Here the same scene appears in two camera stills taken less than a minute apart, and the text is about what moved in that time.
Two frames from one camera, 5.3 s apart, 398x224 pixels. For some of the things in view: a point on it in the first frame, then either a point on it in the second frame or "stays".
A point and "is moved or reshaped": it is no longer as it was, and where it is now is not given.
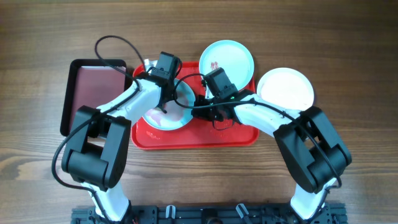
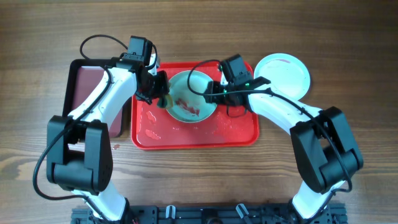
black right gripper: [199, 112] -> [212, 94]
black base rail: [231, 214] stays
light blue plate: [232, 56] -> [188, 106]
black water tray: [93, 83] stays
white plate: [286, 88] is moved or reshaped
